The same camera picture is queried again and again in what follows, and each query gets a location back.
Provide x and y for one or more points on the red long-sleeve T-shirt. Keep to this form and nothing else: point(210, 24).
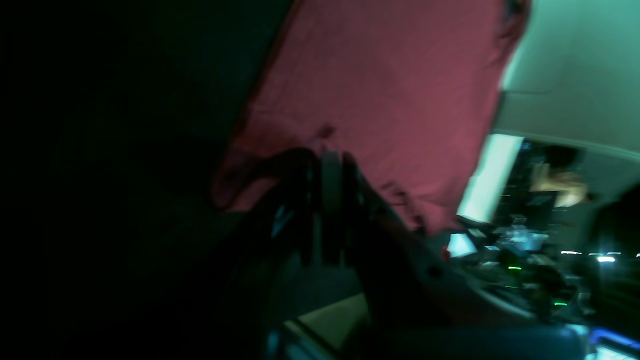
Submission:
point(409, 87)

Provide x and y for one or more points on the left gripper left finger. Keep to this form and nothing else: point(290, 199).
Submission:
point(284, 214)

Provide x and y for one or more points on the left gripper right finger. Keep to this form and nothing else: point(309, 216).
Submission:
point(370, 220)

